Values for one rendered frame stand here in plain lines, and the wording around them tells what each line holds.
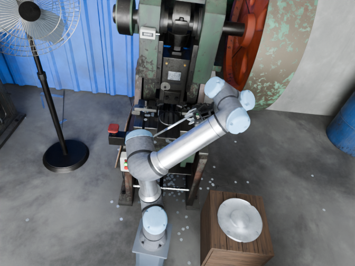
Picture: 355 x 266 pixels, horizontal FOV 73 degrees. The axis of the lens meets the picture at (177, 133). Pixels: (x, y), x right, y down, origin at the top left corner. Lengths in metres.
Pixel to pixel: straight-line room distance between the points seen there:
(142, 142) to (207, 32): 0.62
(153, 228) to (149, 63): 0.82
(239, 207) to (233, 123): 1.06
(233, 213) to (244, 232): 0.13
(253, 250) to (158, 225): 0.67
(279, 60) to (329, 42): 2.03
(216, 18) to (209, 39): 0.10
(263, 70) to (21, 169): 2.05
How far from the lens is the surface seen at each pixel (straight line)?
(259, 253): 1.65
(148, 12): 1.22
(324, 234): 2.40
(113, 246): 1.90
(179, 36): 1.32
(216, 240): 1.59
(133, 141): 0.95
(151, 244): 1.35
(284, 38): 1.04
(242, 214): 1.70
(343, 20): 3.02
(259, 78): 1.08
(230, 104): 0.78
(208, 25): 1.23
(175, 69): 1.37
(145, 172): 0.86
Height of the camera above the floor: 1.77
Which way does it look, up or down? 44 degrees down
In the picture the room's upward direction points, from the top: 9 degrees clockwise
